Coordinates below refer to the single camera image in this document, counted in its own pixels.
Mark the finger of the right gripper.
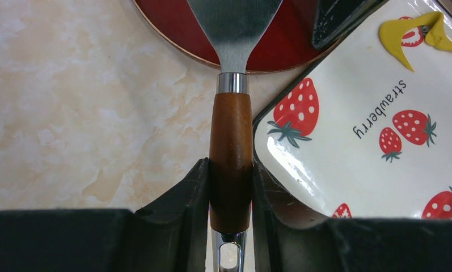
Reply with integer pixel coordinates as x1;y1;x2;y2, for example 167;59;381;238
311;0;385;49

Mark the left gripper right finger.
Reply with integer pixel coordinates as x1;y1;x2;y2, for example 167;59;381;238
252;161;452;271

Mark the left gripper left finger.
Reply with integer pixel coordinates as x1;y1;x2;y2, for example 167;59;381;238
0;159;209;271

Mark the red round tray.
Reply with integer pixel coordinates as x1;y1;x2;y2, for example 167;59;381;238
134;0;329;74

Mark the yellow dough scrap ring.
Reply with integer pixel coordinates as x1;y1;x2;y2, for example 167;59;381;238
378;11;452;73

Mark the metal scraper wooden handle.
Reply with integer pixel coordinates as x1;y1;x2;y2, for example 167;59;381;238
188;0;281;271

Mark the strawberry pattern white tray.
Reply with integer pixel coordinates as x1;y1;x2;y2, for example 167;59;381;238
254;1;452;219

